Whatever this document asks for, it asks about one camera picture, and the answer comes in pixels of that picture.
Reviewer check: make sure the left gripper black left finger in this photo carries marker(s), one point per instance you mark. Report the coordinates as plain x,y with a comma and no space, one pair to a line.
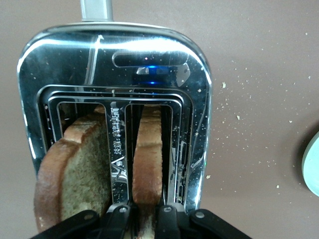
117,221

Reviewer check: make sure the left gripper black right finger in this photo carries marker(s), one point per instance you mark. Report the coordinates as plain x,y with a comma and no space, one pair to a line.
168,221

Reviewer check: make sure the toasted bread slice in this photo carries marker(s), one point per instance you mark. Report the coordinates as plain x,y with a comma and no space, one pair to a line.
148,161
84,169

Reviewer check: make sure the mint green round plate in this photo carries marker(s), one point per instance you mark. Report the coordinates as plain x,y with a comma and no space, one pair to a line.
312,169

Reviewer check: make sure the beige chrome toaster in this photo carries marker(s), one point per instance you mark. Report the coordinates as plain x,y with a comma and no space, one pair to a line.
74,62

